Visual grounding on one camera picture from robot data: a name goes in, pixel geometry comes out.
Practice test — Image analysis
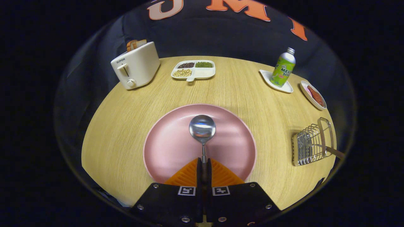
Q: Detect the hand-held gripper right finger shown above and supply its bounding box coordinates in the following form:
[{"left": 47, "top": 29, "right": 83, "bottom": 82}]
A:
[{"left": 207, "top": 158, "right": 281, "bottom": 226}]

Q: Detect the white oval food plate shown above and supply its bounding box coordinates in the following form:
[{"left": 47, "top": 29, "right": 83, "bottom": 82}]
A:
[{"left": 300, "top": 80, "right": 327, "bottom": 111}]

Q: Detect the white square coaster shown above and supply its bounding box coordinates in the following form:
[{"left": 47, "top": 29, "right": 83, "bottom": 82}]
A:
[{"left": 259, "top": 69, "right": 294, "bottom": 94}]

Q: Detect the green soda bottle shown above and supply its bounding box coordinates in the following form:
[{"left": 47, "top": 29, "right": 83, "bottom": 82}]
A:
[{"left": 270, "top": 47, "right": 296, "bottom": 88}]

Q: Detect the perforated metal drain basket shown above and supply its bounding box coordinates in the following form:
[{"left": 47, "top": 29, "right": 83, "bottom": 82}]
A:
[{"left": 291, "top": 117, "right": 335, "bottom": 166}]

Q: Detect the pink round plate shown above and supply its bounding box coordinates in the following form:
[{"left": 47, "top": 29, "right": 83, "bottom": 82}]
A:
[{"left": 143, "top": 104, "right": 257, "bottom": 184}]

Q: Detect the white toaster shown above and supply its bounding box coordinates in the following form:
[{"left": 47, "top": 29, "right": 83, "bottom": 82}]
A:
[{"left": 110, "top": 41, "right": 161, "bottom": 90}]

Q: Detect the wooden handled metal fork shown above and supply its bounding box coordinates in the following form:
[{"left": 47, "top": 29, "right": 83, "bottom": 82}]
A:
[{"left": 297, "top": 139, "right": 346, "bottom": 159}]

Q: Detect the black backdrop cloth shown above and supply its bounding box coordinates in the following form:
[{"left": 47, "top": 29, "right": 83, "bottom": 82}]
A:
[{"left": 54, "top": 0, "right": 354, "bottom": 196}]

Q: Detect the brown meat piece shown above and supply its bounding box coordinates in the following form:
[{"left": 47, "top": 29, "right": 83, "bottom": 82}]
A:
[{"left": 307, "top": 85, "right": 325, "bottom": 107}]

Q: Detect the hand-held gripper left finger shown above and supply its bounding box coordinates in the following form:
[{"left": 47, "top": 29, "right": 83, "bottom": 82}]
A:
[{"left": 129, "top": 158, "right": 203, "bottom": 226}]

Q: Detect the white divided bean dish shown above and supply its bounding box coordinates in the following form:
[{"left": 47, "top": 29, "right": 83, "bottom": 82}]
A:
[{"left": 171, "top": 60, "right": 216, "bottom": 82}]

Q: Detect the toasted bread slice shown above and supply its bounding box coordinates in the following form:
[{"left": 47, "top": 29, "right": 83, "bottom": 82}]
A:
[{"left": 127, "top": 39, "right": 147, "bottom": 52}]

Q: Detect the wooden handled metal spoon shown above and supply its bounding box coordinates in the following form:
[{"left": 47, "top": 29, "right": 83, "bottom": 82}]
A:
[{"left": 189, "top": 115, "right": 217, "bottom": 166}]

